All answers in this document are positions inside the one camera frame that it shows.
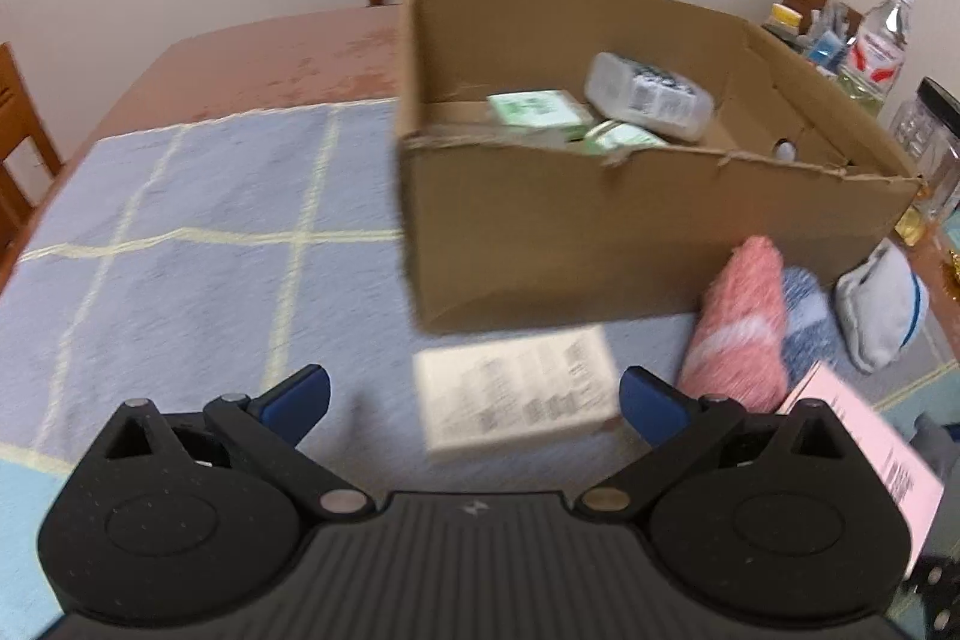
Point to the white carton with black print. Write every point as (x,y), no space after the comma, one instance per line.
(517,392)

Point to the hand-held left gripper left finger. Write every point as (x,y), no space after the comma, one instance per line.
(296,404)

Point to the translucent plastic container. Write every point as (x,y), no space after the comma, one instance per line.
(649,96)

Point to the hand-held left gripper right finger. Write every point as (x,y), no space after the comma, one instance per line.
(652,407)

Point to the pink carton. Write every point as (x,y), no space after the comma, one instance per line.
(892,460)

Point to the small yellow box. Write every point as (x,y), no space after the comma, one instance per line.
(787,18)

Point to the blue knit sock roll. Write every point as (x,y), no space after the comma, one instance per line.
(810,317)

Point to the blue checked tablecloth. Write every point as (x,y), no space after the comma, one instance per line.
(187,220)

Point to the green and white carton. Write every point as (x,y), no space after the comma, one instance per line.
(536,111)
(626,138)

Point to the clear water bottle red label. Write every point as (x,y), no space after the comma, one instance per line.
(877,48)

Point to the brown cardboard box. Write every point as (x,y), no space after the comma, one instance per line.
(562,220)

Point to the gold ornament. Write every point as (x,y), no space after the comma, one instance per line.
(952,272)

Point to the pink knit sock roll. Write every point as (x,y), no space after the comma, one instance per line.
(739,325)

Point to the white sock roll blue trim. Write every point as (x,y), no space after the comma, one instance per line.
(881,310)

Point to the plastic jar with black lid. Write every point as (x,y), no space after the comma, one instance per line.
(934,145)

